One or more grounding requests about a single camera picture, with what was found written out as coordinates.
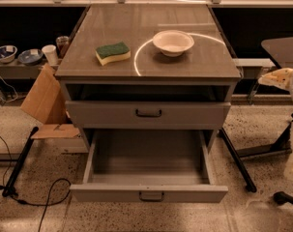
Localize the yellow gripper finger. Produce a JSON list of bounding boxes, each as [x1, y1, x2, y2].
[[258, 68, 293, 91]]

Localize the grey drawer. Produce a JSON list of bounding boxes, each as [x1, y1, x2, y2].
[[71, 130, 228, 203], [66, 101, 230, 130]]

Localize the grey drawer cabinet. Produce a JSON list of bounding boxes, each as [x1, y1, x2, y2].
[[56, 4, 241, 146]]

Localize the dark side table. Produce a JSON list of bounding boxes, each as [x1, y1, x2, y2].
[[238, 37, 293, 158]]

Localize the black right floor bar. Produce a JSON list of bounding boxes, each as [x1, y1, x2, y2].
[[220, 129, 257, 193]]

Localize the black floor bar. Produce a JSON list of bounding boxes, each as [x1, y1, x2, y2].
[[220, 129, 257, 193], [2, 127, 39, 197]]

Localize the green yellow sponge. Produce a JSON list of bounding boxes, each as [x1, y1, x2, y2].
[[96, 42, 131, 66]]

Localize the glass jar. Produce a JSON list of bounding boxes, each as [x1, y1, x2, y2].
[[56, 36, 70, 58]]

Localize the white paper cup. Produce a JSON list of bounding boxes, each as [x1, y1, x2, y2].
[[42, 44, 58, 66]]

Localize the brown cardboard sheet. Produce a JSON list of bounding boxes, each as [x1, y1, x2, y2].
[[21, 64, 67, 124]]

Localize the flat cardboard piece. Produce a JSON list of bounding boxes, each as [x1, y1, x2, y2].
[[31, 124, 80, 139]]

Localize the blue bowl on shelf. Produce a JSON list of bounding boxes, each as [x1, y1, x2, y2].
[[17, 49, 44, 66]]

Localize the white bowl on shelf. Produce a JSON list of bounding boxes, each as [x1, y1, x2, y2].
[[0, 45, 17, 64]]

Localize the black left floor bar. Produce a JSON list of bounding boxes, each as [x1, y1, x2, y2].
[[2, 127, 39, 197]]

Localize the white cable on shelf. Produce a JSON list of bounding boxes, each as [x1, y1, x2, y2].
[[0, 61, 19, 104]]

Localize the black floor cable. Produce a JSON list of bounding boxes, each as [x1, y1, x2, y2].
[[0, 121, 73, 232]]

